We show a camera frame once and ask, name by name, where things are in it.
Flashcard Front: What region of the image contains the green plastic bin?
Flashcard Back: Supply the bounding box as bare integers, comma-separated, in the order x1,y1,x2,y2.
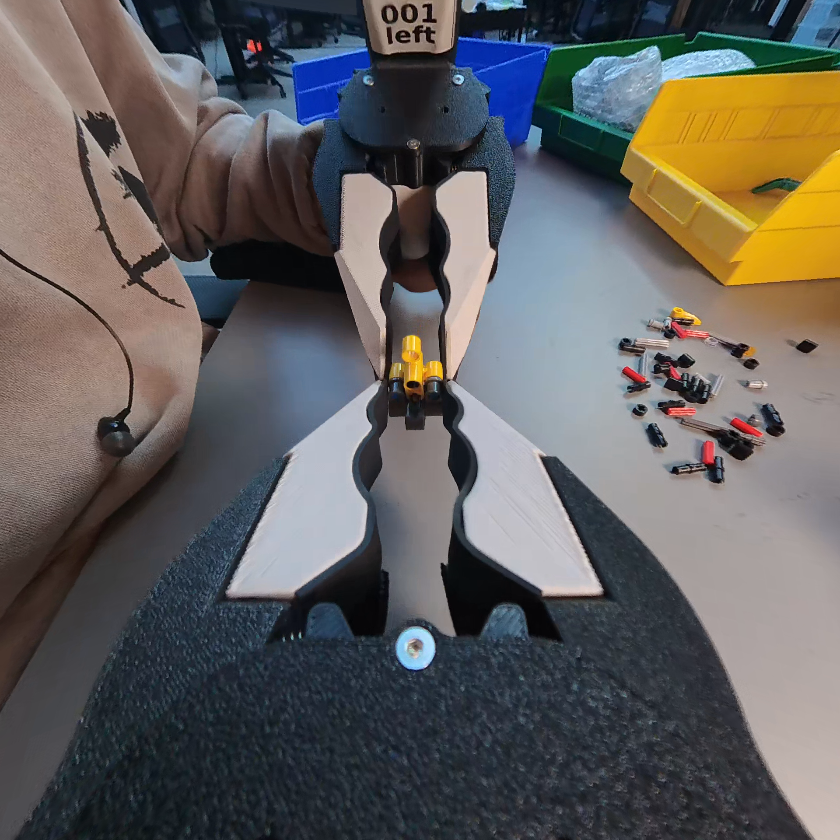
532,32,840,182

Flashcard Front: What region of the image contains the person's left forearm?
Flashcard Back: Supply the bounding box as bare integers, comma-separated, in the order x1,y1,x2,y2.
158,53,342,261

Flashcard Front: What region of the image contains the grey desk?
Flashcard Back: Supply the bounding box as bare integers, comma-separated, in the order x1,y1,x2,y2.
0,132,840,840

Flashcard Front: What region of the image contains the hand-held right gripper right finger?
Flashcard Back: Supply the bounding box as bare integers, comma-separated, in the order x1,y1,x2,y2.
447,381,606,618

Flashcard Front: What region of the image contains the blue plastic bin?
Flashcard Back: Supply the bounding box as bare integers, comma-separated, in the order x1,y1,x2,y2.
292,37,552,145

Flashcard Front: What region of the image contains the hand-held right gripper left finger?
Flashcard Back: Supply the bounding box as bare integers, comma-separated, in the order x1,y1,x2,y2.
225,381,391,618

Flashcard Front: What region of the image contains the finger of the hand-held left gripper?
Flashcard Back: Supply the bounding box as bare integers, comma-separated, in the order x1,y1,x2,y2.
336,171,410,384
431,168,500,384

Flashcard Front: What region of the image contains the yellow building block assembly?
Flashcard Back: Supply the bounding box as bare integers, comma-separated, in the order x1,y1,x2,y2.
386,335,447,431

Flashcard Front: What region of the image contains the pile of black red pieces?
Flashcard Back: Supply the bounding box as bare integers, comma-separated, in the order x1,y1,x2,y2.
617,306,821,485

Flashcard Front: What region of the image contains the person's torso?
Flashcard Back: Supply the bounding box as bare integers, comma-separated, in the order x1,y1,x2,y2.
0,0,217,710

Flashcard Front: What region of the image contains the black office chair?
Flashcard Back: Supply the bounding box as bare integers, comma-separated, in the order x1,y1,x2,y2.
217,0,296,99

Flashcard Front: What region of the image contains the yellow plastic bin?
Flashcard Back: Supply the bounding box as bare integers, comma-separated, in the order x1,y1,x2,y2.
621,69,840,287

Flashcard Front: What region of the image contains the person's left hand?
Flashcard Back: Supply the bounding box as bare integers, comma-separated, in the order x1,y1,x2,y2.
392,252,447,295

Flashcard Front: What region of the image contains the clear plastic bag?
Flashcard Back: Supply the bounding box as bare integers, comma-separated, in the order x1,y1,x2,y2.
571,48,758,130

